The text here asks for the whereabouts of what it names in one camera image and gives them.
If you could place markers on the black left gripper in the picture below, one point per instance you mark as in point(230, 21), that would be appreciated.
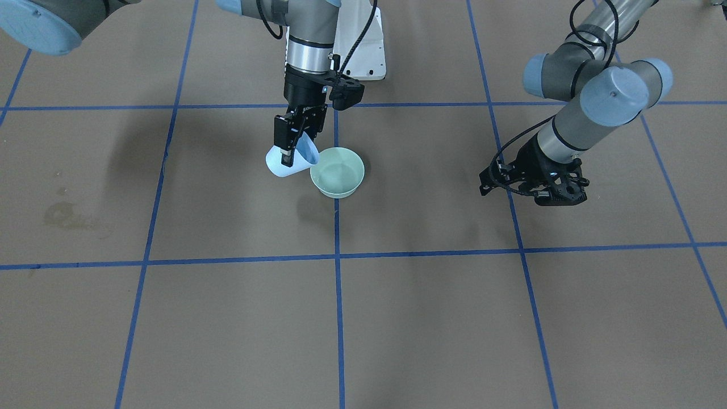
point(527, 157)

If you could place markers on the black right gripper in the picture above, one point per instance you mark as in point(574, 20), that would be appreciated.
point(303, 90)

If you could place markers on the light blue plastic cup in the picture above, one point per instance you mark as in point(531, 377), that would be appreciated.
point(304, 156)

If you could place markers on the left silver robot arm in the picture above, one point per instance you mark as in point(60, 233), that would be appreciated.
point(600, 95)

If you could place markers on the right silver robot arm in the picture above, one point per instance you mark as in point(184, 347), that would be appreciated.
point(133, 53)

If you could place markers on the mint green bowl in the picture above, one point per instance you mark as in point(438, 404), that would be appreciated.
point(339, 172)

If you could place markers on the brown paper table cover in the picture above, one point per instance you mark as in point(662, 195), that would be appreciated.
point(151, 260)

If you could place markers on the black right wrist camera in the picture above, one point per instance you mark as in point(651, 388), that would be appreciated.
point(346, 93)

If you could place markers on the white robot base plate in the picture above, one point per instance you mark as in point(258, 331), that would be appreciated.
point(367, 62)

